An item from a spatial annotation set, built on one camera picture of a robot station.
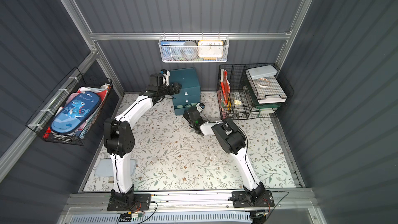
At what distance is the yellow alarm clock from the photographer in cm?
90

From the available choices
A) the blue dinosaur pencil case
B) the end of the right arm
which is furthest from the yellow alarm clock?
the blue dinosaur pencil case

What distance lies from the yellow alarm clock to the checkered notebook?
261 millimetres

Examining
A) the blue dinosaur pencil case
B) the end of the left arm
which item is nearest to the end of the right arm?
the end of the left arm

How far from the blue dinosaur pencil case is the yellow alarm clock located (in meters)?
0.59

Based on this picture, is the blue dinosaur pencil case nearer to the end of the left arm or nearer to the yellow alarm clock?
the end of the left arm

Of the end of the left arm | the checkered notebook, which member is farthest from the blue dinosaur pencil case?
the checkered notebook

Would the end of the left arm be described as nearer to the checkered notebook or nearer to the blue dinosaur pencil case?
the blue dinosaur pencil case

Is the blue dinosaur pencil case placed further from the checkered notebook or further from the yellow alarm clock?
the checkered notebook

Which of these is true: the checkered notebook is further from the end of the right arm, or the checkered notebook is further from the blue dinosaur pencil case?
the blue dinosaur pencil case

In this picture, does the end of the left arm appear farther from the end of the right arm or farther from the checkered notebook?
the checkered notebook

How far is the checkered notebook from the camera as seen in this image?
93cm

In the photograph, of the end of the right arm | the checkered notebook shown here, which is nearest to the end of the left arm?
the end of the right arm

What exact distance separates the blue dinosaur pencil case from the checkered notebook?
2.78 ft

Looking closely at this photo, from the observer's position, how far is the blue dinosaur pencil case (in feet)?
2.03
